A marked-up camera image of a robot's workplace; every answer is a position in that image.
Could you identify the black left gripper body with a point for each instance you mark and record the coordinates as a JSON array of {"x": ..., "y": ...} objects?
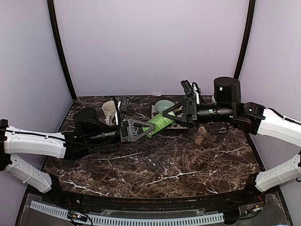
[{"x": 123, "y": 133}]

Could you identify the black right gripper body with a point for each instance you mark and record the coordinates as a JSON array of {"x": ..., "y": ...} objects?
[{"x": 192, "y": 108}]

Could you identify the green labelled supplement bottle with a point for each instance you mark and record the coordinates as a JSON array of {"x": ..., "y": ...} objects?
[{"x": 160, "y": 123}]

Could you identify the clear pill bottle green label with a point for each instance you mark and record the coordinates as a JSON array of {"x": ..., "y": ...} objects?
[{"x": 200, "y": 135}]

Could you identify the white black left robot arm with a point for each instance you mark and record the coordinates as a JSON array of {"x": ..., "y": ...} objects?
[{"x": 89, "y": 132}]

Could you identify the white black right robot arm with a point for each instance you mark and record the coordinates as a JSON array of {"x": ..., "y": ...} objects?
[{"x": 249, "y": 117}]

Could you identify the light green ceramic bowl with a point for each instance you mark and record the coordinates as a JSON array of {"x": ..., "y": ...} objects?
[{"x": 162, "y": 105}]

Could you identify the square floral ceramic plate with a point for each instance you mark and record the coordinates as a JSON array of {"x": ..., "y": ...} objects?
[{"x": 154, "y": 112}]

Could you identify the white floral ceramic mug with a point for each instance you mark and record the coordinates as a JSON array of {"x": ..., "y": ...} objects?
[{"x": 109, "y": 110}]

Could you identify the white slotted cable duct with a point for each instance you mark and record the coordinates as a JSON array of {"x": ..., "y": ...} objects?
[{"x": 130, "y": 218}]

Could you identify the black right frame post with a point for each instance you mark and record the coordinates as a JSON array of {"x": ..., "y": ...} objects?
[{"x": 245, "y": 39}]

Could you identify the black frame post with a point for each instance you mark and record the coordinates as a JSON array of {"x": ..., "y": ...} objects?
[
  {"x": 245, "y": 39},
  {"x": 59, "y": 48}
]

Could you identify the black left frame post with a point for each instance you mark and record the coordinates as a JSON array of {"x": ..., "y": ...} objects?
[{"x": 59, "y": 48}]

